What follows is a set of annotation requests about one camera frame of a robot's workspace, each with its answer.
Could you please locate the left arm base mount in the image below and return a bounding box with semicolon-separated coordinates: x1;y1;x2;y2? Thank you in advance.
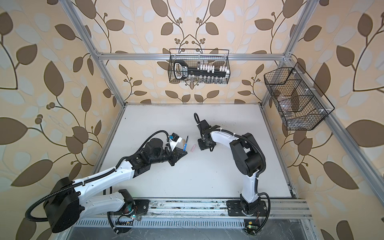
107;199;150;235

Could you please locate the wire basket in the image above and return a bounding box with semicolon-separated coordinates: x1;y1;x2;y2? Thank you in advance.
167;48;231;85
264;63;335;131

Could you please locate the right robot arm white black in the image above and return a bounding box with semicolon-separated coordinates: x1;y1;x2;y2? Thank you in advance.
194;113;271;236

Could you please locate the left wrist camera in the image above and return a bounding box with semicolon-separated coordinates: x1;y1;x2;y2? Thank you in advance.
168;133;184;151

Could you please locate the black tool in basket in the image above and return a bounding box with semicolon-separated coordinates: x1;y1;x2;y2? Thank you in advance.
171;60;231;81

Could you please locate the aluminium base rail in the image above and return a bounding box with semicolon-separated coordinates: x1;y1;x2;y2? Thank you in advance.
59;197;314;229

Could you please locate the back wire basket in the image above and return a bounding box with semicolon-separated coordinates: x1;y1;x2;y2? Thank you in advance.
167;48;231;85

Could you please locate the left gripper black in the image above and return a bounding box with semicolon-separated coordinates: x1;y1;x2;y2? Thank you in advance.
149;146;188;166

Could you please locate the right wire basket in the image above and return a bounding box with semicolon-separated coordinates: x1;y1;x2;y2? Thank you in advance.
264;63;335;131

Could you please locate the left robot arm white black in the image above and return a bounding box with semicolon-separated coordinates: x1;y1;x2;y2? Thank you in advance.
25;133;187;233

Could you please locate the blue pen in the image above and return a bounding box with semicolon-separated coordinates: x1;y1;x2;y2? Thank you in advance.
183;136;189;152

